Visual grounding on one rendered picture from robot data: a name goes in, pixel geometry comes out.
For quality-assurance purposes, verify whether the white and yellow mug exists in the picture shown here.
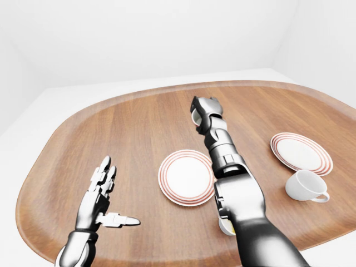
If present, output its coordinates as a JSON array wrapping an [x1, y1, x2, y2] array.
[[218, 217, 236, 237]]

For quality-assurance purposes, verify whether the white plate with red rings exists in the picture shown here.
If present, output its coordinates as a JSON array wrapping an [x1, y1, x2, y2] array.
[[270, 132, 334, 177], [158, 149, 216, 207]]

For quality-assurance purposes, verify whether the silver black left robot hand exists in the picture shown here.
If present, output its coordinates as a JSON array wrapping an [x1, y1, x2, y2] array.
[[74, 155, 141, 232]]

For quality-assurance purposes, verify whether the plain white mug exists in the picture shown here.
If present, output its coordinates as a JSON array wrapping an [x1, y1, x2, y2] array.
[[285, 169, 331, 204]]

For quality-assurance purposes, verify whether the red mug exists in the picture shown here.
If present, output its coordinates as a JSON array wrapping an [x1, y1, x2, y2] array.
[[191, 110, 204, 128]]

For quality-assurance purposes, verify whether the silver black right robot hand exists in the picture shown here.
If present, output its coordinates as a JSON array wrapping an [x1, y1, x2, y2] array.
[[190, 96, 234, 150]]

